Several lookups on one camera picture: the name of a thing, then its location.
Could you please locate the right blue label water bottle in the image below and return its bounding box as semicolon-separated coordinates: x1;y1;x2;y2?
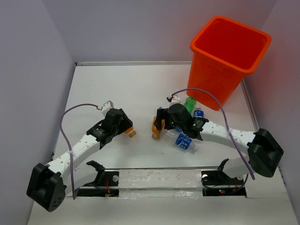
192;104;204;118

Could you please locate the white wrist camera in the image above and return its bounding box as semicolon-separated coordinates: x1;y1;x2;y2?
166;94;182;108
100;100;114;117

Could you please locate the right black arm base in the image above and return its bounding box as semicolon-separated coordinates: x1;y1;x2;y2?
201;170;247;197

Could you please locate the blue label water bottle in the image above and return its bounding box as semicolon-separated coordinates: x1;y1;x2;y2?
192;104;204;118
162;129;199;154
175;128;184;134

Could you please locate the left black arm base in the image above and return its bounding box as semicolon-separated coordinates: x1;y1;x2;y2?
76;170;120;197

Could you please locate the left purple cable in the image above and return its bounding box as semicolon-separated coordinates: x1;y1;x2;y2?
60;103;101;200

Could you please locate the orange juice bottle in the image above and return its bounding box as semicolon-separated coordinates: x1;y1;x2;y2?
151;116;162;140
124;126;136;138

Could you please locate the green plastic bottle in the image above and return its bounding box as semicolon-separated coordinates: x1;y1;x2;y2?
184;97;196;113

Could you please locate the orange plastic bin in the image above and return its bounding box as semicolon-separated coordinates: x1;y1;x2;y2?
187;16;272;111

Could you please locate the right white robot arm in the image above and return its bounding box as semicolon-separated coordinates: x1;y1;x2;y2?
154;103;284;184

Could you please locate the lower blue label water bottle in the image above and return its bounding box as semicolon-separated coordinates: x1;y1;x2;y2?
162;129;199;154

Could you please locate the upper blue label water bottle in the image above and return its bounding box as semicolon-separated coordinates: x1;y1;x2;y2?
175;128;184;134

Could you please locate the white foam block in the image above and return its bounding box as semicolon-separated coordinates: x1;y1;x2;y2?
118;169;202;189

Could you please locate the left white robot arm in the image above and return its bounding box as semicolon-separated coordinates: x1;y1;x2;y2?
26;108;133;212

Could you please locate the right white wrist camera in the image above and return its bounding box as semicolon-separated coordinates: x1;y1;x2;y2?
166;94;182;108

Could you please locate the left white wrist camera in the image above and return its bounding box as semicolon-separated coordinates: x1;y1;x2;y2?
100;100;114;117

